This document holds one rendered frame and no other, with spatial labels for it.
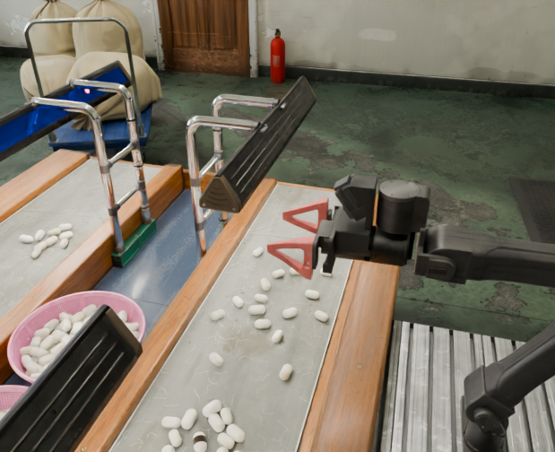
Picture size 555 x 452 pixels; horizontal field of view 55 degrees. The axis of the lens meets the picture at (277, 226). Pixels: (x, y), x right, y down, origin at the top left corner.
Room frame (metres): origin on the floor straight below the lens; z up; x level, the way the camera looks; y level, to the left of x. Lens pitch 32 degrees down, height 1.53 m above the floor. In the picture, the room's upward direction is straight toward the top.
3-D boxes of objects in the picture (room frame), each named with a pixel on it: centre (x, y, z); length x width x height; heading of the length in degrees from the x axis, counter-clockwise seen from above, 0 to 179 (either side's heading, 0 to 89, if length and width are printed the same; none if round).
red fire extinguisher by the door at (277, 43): (5.02, -0.01, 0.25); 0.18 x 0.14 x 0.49; 165
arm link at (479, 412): (0.61, -0.37, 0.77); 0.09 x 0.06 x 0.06; 165
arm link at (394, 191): (0.65, -0.20, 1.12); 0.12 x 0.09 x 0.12; 75
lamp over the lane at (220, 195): (1.12, 0.02, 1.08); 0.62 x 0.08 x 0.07; 164
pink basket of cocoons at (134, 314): (0.79, 0.40, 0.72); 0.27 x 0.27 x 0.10
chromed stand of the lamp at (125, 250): (1.26, 0.48, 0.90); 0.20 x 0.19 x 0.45; 164
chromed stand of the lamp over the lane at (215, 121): (1.14, 0.09, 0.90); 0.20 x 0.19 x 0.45; 164
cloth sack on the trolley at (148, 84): (3.58, 1.17, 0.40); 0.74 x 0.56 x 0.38; 166
